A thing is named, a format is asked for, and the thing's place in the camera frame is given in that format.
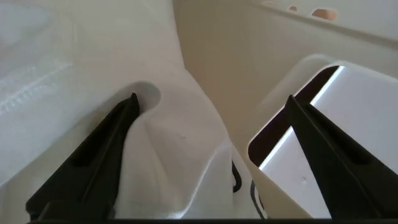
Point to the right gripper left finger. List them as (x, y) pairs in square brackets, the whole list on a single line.
[(93, 174)]

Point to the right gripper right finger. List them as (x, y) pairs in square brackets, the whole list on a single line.
[(348, 174)]

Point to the white printed t-shirt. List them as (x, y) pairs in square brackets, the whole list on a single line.
[(171, 155)]

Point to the white laundry basket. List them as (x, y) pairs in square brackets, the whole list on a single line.
[(236, 62)]

